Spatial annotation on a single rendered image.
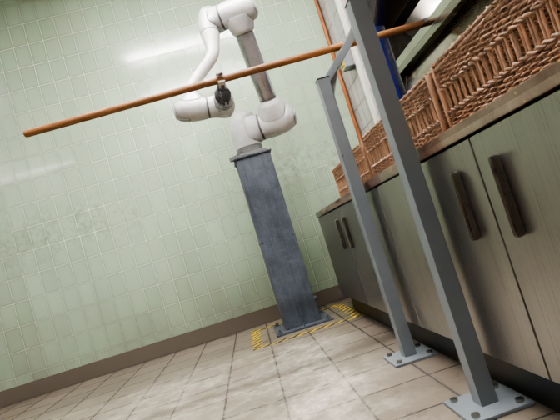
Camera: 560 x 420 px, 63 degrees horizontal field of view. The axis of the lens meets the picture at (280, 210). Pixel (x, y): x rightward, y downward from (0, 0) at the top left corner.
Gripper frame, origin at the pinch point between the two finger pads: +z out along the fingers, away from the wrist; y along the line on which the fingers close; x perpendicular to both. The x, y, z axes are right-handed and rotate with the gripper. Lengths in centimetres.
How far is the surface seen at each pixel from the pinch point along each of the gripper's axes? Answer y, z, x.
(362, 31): 31, 86, -29
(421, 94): 47, 82, -39
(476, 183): 71, 103, -34
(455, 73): 49, 100, -39
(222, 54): -65, -125, -14
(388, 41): -10, -34, -89
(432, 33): 7, 8, -89
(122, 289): 70, -125, 93
